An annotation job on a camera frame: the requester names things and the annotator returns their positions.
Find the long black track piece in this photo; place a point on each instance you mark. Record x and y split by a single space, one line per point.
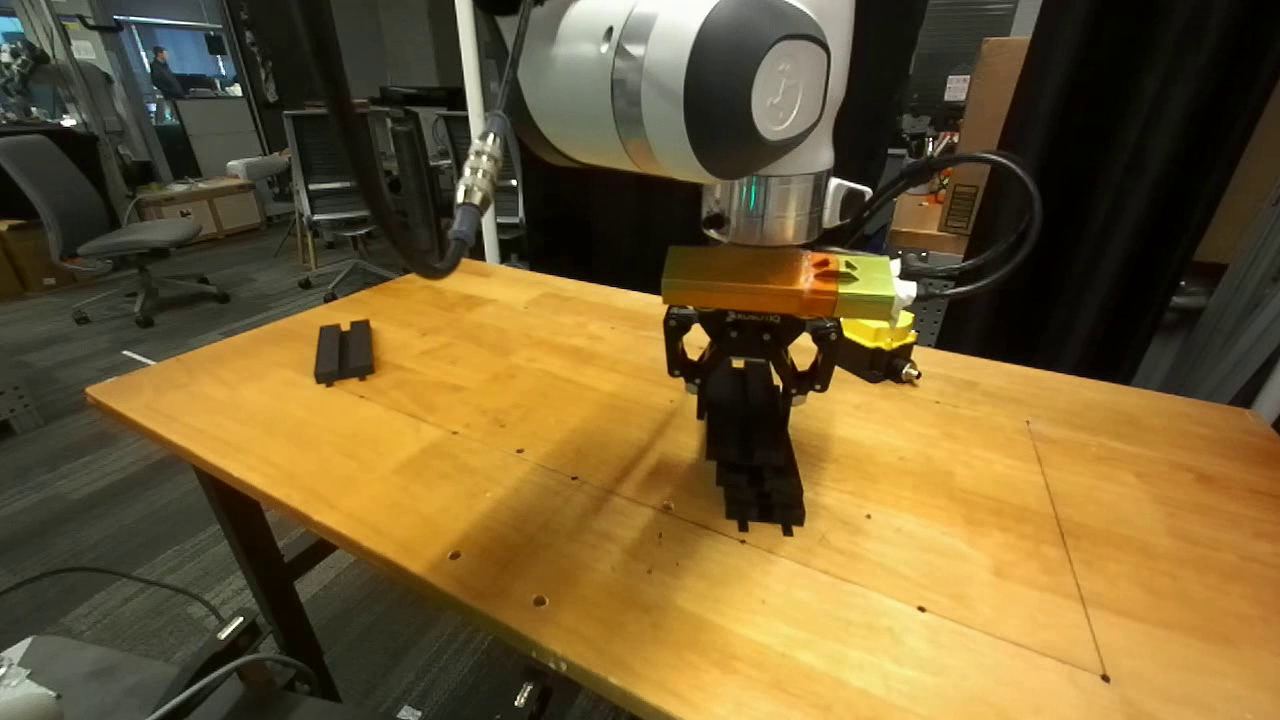
763 492

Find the white vertical pole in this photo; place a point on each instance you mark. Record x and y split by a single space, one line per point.
475 185

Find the wooden table black legs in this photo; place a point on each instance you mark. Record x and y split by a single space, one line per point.
983 547

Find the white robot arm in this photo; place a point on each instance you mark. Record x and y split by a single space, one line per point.
735 98

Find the grey office chair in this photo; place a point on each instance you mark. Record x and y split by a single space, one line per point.
80 224

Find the mesh back office chair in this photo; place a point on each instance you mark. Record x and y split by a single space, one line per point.
333 224

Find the short black track piece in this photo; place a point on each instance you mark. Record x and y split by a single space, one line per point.
345 355
745 430

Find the black curtain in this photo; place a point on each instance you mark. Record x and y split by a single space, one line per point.
619 224

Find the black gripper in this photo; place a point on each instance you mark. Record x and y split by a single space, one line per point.
702 339

